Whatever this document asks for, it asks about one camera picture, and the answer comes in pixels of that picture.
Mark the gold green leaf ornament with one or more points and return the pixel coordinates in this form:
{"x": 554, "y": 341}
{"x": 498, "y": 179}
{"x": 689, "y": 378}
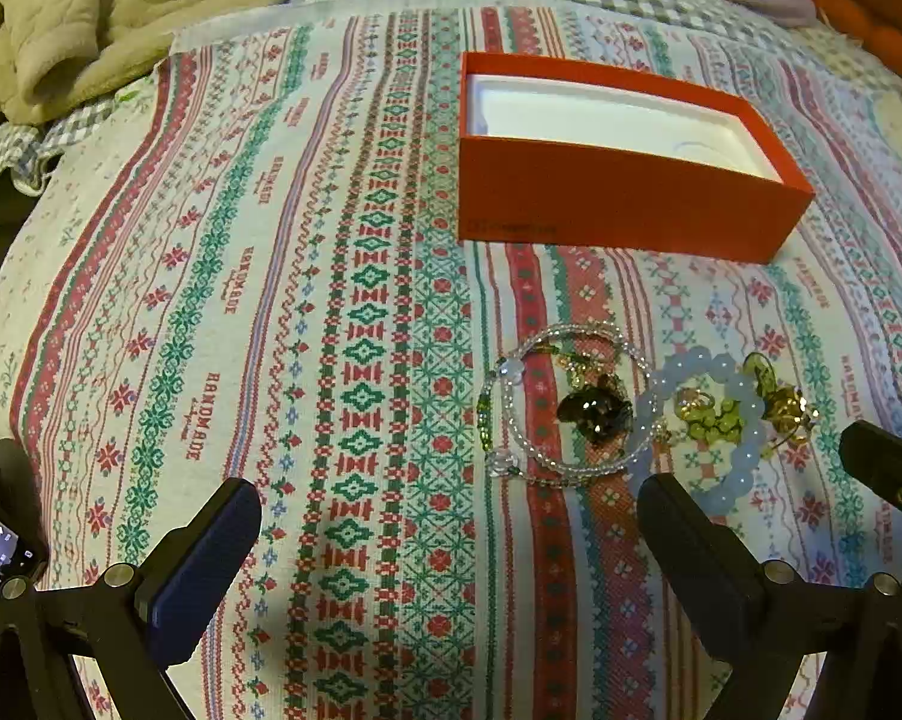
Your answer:
{"x": 784, "y": 405}

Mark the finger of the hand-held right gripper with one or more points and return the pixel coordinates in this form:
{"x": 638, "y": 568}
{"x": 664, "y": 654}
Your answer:
{"x": 889, "y": 465}

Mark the green bead earring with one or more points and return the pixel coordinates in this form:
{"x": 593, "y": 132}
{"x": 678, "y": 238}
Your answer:
{"x": 709, "y": 424}

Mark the patterned knit-print cloth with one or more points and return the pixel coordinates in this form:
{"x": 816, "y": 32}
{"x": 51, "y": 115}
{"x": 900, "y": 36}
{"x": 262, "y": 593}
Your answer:
{"x": 271, "y": 315}

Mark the red cardboard box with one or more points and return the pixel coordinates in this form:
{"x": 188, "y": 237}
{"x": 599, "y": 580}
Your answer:
{"x": 608, "y": 195}

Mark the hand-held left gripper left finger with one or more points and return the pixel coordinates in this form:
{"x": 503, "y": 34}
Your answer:
{"x": 196, "y": 592}

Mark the beige quilted blanket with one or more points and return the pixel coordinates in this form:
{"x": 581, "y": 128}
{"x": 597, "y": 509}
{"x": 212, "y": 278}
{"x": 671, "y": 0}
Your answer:
{"x": 83, "y": 15}

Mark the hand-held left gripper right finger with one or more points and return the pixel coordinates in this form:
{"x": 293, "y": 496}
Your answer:
{"x": 676, "y": 532}

